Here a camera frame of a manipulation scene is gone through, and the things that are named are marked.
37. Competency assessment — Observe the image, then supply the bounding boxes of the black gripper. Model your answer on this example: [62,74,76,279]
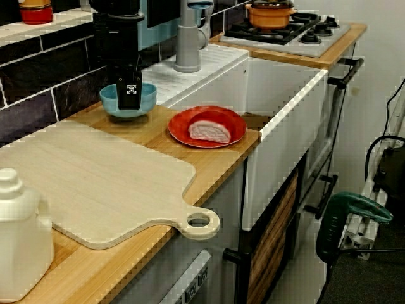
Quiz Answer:
[94,17,144,111]

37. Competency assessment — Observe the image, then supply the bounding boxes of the light blue bowl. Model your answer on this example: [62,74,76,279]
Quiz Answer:
[99,82,158,118]

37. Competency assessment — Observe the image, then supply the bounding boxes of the red and white toy sushi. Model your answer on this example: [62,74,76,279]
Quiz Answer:
[188,110,234,145]

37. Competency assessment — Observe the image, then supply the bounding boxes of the red plate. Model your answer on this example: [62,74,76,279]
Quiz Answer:
[167,105,247,149]

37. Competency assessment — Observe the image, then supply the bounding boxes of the grey kitchen faucet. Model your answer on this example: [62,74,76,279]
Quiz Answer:
[173,0,213,73]

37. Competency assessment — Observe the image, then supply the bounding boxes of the red and yellow sauce jar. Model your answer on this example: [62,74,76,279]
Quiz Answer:
[18,0,54,25]

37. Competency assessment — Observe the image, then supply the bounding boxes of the white toy kitchen cabinet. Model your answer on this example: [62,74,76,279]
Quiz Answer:
[107,41,365,304]

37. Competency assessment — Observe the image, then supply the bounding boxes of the white sink basin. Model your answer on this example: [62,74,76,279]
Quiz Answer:
[137,44,330,232]

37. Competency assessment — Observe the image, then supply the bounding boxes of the orange pot with lid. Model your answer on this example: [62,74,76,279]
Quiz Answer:
[245,0,298,31]

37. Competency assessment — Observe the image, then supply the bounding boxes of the white detergent bottle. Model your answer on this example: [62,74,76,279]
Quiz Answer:
[0,168,55,303]

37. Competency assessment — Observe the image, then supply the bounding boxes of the grey dishwasher panel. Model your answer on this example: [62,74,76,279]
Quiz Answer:
[158,248,213,304]

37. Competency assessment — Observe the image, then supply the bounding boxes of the grey stove top black grates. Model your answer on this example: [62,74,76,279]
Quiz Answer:
[219,11,352,59]

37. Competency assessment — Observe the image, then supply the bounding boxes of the wood pattern cabinet panel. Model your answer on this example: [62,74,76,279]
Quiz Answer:
[246,172,300,304]

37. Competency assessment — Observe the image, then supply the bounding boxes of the green power tool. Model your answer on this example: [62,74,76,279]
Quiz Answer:
[316,192,395,263]

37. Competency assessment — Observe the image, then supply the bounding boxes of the dark equipment box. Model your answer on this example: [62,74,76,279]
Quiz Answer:
[373,146,405,196]

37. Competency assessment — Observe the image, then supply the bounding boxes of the wooden cutting board with handle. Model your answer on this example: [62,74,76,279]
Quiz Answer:
[0,120,221,251]

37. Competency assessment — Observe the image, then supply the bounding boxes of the black cabinet door handle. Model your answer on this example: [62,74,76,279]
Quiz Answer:
[222,248,251,264]

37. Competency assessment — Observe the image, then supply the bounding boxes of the black drawer handle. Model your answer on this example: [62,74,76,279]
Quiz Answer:
[304,174,339,220]

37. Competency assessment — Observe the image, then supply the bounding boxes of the black oven door handle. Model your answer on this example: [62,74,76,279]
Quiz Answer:
[327,58,365,90]

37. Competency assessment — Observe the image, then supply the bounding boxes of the thick black cable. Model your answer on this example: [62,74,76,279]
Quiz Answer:
[365,135,405,191]

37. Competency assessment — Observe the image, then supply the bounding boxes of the thin black cable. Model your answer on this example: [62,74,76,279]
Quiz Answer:
[385,77,405,137]

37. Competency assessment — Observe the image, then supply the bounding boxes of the aluminium frame rail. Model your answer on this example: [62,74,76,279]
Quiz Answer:
[340,212,380,261]

